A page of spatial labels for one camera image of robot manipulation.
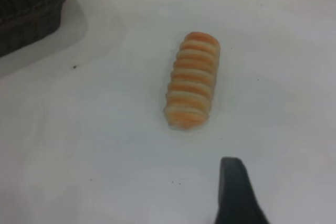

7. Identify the dark brown woven basket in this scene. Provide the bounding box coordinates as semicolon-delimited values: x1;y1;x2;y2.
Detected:
0;0;70;58

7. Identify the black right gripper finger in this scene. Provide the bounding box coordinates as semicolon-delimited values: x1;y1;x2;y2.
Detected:
214;156;271;224

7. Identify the striped golden bread roll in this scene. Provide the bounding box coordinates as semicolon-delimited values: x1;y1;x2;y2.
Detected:
163;31;221;131

